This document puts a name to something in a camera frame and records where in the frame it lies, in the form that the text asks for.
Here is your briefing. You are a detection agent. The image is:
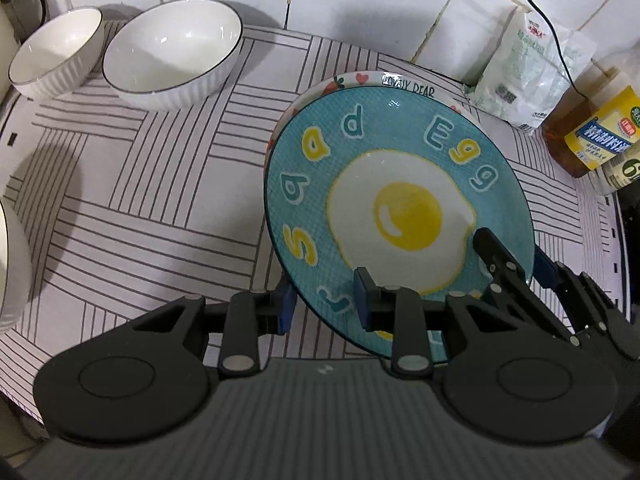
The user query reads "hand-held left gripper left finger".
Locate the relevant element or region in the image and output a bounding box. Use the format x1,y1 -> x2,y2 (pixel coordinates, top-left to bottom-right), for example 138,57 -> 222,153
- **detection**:
134,280 -> 297,379

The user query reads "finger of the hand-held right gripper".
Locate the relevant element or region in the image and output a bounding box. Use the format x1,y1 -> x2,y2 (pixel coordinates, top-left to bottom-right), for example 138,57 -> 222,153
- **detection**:
533,252 -> 603,323
472,227 -> 576,347

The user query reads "pink plate with carrot print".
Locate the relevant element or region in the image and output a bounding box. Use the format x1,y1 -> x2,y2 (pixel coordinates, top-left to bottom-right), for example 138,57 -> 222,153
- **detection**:
264,70 -> 482,181

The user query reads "white ribbed bowl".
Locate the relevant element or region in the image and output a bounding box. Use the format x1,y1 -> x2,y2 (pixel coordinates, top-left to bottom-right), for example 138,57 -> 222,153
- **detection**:
8,6 -> 105,100
0,199 -> 34,334
102,0 -> 245,111

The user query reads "striped tablecloth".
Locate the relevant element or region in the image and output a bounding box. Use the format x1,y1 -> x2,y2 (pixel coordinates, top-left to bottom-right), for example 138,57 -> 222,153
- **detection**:
0,22 -> 626,426

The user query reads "black adapter cable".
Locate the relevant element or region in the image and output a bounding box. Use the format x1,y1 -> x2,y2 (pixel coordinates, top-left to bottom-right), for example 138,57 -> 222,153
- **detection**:
509,0 -> 587,97

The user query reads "white label vinegar bottle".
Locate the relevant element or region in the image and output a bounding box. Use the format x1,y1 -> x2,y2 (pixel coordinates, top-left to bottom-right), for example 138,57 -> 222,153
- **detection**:
589,144 -> 640,197

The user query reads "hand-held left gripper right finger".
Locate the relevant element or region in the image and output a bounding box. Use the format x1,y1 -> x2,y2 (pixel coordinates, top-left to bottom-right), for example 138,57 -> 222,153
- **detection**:
351,267 -> 507,379

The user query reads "yellow label glass bottle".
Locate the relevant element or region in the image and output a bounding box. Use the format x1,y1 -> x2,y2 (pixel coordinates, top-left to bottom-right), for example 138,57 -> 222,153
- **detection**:
542,71 -> 640,179

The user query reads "blue plate with egg print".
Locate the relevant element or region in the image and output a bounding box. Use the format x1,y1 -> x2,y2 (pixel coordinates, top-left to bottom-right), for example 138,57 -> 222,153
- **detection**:
263,86 -> 535,365

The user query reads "white plastic bag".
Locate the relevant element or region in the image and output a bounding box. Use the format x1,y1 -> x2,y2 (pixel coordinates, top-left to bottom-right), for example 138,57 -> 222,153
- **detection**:
466,7 -> 599,132

